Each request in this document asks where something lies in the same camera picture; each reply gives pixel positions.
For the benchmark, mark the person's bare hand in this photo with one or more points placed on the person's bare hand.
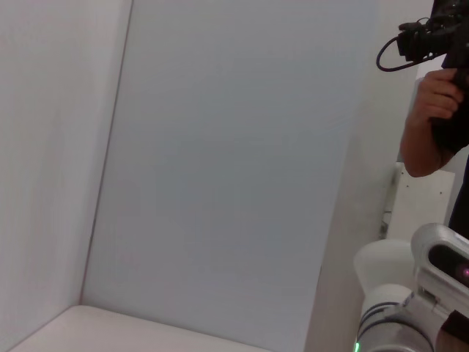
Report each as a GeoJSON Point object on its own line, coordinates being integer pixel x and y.
{"type": "Point", "coordinates": [434, 95]}

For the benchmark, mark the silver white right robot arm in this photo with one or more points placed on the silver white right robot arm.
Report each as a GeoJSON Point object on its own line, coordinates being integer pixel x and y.
{"type": "Point", "coordinates": [381, 264]}

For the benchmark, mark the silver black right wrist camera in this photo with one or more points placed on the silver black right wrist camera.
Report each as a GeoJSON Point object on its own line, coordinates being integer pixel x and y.
{"type": "Point", "coordinates": [425, 245]}

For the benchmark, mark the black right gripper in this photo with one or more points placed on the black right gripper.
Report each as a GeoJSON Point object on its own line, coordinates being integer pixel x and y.
{"type": "Point", "coordinates": [456, 333]}

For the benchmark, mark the person's bare forearm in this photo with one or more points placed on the person's bare forearm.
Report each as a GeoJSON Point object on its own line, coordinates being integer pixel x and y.
{"type": "Point", "coordinates": [421, 150]}

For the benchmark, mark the person's dark clothed torso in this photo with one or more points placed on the person's dark clothed torso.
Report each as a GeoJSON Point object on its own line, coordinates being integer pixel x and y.
{"type": "Point", "coordinates": [461, 198]}

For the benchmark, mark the white panel with screws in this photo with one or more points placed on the white panel with screws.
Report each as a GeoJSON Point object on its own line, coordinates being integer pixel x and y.
{"type": "Point", "coordinates": [421, 205]}

